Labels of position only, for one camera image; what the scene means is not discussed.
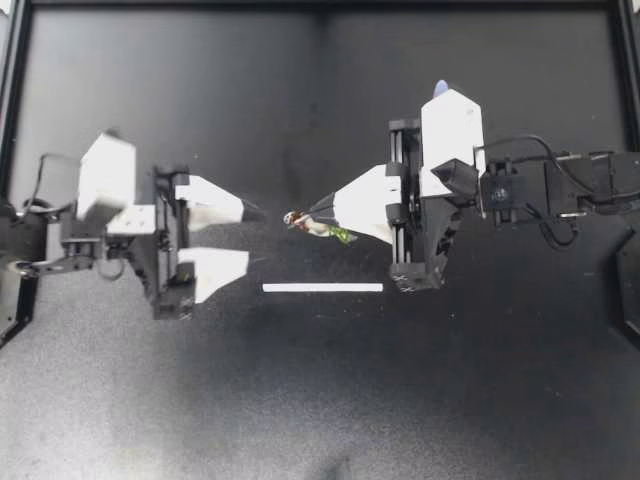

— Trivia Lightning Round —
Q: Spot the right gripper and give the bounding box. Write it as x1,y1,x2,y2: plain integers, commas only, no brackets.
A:
308,118,482,295

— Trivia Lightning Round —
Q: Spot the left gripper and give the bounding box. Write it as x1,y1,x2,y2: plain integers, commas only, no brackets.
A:
106,163,272,322

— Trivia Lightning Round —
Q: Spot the candy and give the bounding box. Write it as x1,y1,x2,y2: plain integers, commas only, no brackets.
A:
282,208,359,246

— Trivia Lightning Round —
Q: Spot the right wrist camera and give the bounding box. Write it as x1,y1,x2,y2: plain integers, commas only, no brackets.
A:
419,78,487,199

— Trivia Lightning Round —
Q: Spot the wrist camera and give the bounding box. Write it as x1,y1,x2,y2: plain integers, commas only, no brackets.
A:
419,78,487,199
77,130,157,237

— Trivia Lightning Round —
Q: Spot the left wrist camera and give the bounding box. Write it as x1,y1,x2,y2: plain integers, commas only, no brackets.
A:
77,130,157,237

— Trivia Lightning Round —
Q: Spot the black cable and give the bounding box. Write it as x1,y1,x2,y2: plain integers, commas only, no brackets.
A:
480,133,582,247
22,152,82,215

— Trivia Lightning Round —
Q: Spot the black frame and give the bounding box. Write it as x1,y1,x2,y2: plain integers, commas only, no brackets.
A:
0,0,640,211

